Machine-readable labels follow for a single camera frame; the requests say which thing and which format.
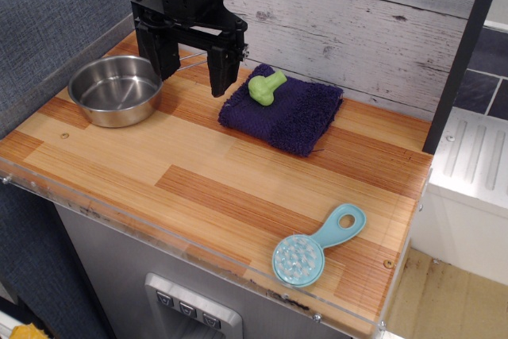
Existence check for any yellow object at corner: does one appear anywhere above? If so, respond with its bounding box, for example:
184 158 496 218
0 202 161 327
9 324 49 339

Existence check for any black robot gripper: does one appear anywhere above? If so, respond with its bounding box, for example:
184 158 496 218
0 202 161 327
131 0 248 97

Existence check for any stainless steel bowl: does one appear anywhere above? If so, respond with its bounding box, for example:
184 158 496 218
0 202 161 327
67 55 166 129

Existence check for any light blue brush spoon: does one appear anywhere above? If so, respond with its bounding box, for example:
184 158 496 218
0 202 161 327
271 204 367 287

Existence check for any purple folded towel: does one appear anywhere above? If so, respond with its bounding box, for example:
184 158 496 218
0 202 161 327
218 76 343 157

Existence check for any grey control panel with buttons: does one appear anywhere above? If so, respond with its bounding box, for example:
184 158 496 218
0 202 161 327
144 272 244 338

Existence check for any white ribbed sink unit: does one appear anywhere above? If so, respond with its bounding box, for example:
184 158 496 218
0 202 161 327
410 108 507 283

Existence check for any black vertical post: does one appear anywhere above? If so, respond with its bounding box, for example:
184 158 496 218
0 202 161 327
422 0 493 155

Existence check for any green toy broccoli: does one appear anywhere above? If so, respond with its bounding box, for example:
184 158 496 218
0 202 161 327
248 71 287 106

